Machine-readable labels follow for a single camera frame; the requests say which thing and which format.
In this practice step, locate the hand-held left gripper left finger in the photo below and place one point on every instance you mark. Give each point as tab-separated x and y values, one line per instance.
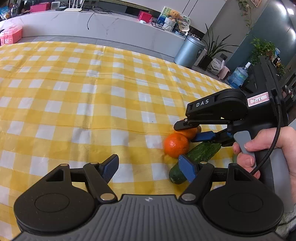
111	168

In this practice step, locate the person's right hand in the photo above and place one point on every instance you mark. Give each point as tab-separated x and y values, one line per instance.
263	139

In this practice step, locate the white router with antennas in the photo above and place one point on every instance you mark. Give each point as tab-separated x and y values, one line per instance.
72	9

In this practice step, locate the patterned sun hat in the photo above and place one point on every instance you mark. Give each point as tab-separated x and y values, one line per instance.
183	25

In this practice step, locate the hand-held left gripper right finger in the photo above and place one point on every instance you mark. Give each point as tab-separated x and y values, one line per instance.
187	168

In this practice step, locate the red box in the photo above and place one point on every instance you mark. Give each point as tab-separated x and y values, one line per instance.
145	16

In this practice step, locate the white desk clock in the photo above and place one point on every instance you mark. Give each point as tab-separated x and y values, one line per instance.
56	4

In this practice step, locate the white marble media console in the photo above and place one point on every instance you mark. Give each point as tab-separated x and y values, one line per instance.
69	25

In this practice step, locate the pink flat box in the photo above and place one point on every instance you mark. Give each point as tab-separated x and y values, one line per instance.
39	7

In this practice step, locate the white plastic bag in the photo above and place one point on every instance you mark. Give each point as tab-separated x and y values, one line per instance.
215	67

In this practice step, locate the blue-grey trash can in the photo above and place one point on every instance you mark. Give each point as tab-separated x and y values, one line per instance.
188	52

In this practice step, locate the orange mandarin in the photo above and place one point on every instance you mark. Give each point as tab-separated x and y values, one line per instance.
188	134
175	144

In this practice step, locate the brown teddy bear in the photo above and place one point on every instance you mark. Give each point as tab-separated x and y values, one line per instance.
173	14

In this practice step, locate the long-leaf potted plant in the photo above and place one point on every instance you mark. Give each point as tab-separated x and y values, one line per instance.
205	62

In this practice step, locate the green cucumber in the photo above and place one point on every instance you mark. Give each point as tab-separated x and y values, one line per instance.
203	151

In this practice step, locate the pink storage box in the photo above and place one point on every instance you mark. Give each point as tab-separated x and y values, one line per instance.
13	34

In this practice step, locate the hanging vine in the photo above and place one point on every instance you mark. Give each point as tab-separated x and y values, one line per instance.
246	12

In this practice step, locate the leafy green pothos plant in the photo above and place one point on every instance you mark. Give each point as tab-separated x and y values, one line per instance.
261	47

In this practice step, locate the blue water jug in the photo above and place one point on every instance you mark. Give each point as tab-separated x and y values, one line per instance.
238	76

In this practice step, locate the blue snack bag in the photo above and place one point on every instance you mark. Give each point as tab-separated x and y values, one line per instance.
4	12

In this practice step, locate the pink space heater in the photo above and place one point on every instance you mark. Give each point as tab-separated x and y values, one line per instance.
223	73

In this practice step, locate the yellow checkered tablecloth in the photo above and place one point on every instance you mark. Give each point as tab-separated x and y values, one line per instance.
69	104

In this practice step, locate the white knitted pot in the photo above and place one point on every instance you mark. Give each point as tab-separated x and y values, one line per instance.
170	24

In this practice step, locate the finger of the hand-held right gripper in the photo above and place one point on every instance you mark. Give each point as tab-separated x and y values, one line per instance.
185	124
203	136

